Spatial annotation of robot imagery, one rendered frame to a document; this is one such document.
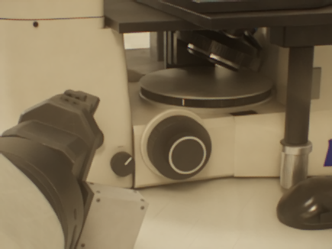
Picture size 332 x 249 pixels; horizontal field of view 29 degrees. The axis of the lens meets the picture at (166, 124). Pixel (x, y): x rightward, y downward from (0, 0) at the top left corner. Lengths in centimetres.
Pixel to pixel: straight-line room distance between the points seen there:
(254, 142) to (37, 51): 25
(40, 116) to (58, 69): 18
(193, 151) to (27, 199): 37
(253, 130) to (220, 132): 4
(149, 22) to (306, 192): 22
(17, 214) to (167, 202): 40
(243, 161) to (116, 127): 15
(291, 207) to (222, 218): 7
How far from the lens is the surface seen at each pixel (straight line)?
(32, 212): 29
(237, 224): 62
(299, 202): 62
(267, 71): 84
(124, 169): 66
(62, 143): 42
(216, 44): 73
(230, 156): 71
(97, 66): 64
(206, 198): 67
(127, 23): 60
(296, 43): 63
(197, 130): 65
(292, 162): 67
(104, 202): 45
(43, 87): 63
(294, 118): 66
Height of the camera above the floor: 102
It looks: 17 degrees down
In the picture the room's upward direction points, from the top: straight up
